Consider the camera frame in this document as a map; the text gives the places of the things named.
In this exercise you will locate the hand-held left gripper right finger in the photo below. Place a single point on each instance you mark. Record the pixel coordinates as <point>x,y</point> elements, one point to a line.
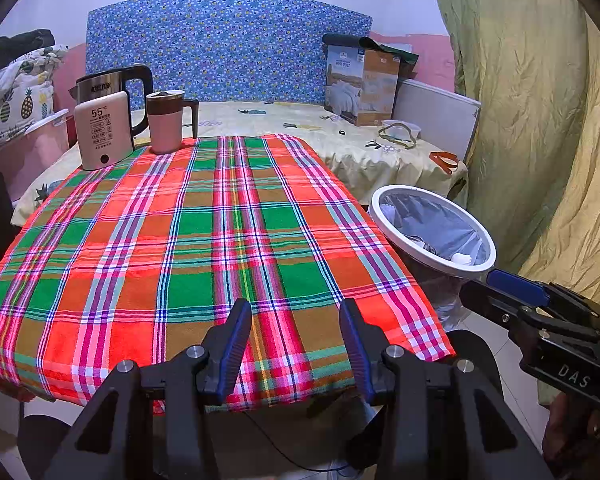
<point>355,355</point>

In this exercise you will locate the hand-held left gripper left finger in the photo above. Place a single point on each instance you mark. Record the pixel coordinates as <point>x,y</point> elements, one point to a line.
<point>232,355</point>

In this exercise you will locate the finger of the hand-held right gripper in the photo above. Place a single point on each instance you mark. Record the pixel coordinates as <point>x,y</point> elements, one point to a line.
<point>495,307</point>
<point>517,286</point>

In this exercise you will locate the white trash bin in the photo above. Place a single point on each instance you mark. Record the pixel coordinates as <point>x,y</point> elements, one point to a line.
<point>430,225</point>

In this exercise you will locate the person's right hand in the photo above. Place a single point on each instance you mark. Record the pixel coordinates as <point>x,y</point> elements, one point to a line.
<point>575,430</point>

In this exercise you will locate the plaid tablecloth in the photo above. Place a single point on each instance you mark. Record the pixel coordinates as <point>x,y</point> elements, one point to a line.
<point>180,260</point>

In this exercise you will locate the orange scissors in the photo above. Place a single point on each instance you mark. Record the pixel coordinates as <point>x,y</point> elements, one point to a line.
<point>442,157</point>

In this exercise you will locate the green curtain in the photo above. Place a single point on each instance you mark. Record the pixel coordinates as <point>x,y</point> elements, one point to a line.
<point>530,110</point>

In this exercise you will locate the white flat board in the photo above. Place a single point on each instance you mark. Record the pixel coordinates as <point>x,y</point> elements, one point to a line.
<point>435,115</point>

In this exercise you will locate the clear plastic container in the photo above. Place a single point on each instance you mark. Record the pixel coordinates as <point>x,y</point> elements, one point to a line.
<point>405,127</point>

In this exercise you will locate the black round stool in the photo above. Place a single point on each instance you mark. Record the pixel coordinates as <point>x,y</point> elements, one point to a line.
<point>40,445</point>

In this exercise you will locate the pink pitcher with brown lid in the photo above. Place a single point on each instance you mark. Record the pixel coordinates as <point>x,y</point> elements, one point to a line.
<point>164,125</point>

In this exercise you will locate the cardboard quilt box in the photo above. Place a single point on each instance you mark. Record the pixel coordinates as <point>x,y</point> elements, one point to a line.
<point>360,85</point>

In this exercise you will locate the steel and beige electric kettle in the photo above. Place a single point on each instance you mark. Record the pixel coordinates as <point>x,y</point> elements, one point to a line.
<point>102,130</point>

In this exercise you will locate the pink storage box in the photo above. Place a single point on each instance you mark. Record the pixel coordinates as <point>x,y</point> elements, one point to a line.
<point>30,155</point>

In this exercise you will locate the blue floral headboard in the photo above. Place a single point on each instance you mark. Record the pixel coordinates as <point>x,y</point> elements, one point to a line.
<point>230,45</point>

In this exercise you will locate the pineapple print bedding bundle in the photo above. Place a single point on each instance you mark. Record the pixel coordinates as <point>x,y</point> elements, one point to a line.
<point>20,105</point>

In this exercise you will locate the black duffel bag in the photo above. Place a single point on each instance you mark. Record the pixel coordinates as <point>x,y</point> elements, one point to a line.
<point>20,42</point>

